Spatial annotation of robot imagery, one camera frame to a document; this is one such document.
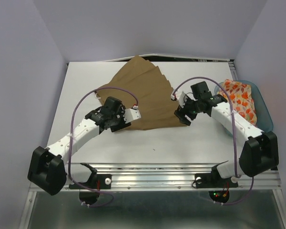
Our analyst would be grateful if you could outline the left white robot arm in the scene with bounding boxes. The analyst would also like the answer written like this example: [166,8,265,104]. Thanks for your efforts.
[27,96,141,195]

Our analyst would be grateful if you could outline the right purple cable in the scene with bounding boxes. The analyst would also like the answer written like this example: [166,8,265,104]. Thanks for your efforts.
[171,76,255,206]

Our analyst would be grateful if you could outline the purple cable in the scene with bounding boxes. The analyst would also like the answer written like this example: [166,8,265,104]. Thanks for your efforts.
[68,86,139,208]
[171,76,255,206]

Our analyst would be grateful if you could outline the brown pleated skirt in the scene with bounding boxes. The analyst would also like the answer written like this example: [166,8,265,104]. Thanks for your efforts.
[97,56,185,130]

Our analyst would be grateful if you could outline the blue plastic basket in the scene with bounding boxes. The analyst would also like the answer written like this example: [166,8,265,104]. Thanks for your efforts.
[211,81,273,137]

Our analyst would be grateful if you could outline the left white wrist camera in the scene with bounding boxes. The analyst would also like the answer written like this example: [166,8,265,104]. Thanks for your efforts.
[123,106,141,123]

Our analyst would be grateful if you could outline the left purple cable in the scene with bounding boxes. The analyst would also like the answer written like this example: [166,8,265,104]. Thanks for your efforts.
[68,86,139,208]

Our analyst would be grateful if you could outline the aluminium rail frame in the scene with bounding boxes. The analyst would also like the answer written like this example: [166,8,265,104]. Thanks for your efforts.
[20,163,286,229]

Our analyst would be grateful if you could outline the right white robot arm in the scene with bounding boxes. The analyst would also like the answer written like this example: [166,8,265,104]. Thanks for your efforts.
[171,78,279,186]

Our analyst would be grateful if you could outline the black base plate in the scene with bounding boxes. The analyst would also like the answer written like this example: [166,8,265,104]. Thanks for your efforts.
[192,173,238,204]
[68,174,114,208]

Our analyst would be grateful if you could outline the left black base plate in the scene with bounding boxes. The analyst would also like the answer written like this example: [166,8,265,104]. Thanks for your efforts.
[68,174,114,208]

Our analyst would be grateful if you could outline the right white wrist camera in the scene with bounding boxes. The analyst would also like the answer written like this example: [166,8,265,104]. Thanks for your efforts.
[171,91,187,108]

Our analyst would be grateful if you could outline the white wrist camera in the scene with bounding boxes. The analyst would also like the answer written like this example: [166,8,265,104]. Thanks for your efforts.
[123,106,141,123]
[171,91,187,108]

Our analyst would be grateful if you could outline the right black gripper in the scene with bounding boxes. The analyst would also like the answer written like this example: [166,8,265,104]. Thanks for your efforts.
[174,94,201,125]

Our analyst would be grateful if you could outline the orange floral skirt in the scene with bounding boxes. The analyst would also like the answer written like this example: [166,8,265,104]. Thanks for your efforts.
[221,79,257,125]

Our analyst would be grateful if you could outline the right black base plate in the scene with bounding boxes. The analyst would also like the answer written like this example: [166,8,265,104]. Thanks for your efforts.
[192,173,238,204]

